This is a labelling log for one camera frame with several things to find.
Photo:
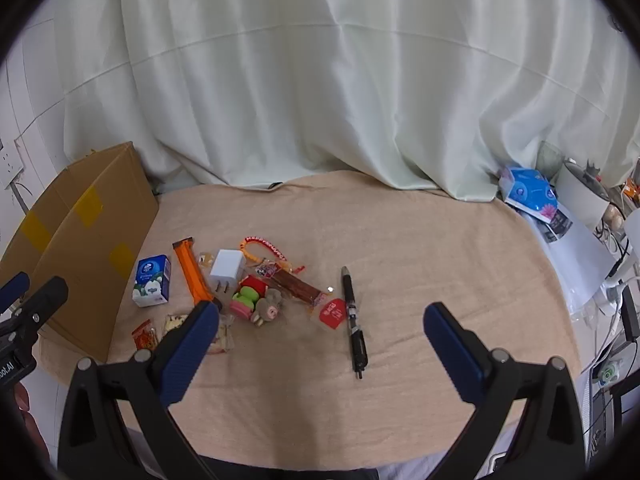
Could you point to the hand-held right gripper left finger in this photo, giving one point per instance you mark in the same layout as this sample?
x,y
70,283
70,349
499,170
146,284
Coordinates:
x,y
192,347

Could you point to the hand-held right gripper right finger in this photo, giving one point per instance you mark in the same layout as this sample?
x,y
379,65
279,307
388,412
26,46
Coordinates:
x,y
452,352

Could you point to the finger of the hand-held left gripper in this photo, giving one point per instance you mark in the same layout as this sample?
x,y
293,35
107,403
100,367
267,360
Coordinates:
x,y
14,287
42,302

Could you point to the brown cardboard box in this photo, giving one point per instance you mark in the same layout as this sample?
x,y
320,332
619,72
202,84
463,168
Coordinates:
x,y
75,240

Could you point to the blue white tissue pack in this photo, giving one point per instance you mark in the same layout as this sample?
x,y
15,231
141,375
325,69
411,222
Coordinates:
x,y
151,280

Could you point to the person's left hand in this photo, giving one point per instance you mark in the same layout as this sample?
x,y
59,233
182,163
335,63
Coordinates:
x,y
25,410

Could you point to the yellow candy packet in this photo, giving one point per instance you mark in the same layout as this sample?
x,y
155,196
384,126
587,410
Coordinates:
x,y
175,324

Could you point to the clear snack packet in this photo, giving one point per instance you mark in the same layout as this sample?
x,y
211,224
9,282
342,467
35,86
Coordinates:
x,y
225,335

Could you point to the red orange snack packet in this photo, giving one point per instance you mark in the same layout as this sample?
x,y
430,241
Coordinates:
x,y
145,336

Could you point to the orange utility knife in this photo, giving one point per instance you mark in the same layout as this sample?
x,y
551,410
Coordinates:
x,y
194,275

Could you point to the green pink plush toy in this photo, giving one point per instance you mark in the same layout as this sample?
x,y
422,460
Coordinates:
x,y
246,296

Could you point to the white charger plug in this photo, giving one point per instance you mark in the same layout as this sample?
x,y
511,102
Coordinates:
x,y
226,269

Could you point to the small clear candy wrapper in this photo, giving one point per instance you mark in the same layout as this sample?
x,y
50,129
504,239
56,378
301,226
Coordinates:
x,y
206,258

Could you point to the black pen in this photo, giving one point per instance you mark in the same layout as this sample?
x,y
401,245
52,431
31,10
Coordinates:
x,y
353,317

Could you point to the red sausage stick packet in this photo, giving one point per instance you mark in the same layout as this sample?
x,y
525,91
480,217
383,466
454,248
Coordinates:
x,y
292,282

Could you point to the red sachet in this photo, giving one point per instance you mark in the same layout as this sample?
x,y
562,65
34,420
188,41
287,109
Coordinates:
x,y
331,314

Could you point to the beige blanket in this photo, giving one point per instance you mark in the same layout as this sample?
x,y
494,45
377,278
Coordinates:
x,y
325,410

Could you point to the white paper sheet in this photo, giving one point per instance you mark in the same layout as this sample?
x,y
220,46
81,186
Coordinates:
x,y
575,250

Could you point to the blue floral tissue pack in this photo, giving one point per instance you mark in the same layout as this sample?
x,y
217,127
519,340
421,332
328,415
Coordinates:
x,y
530,192

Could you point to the white kettle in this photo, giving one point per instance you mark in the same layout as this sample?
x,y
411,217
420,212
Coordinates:
x,y
580,192

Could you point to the clear glass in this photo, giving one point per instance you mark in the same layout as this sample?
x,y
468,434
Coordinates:
x,y
549,157

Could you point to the white curtain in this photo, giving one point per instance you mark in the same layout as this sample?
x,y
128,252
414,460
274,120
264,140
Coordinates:
x,y
325,70

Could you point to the white wall socket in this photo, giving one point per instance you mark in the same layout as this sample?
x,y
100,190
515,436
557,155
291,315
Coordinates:
x,y
9,165

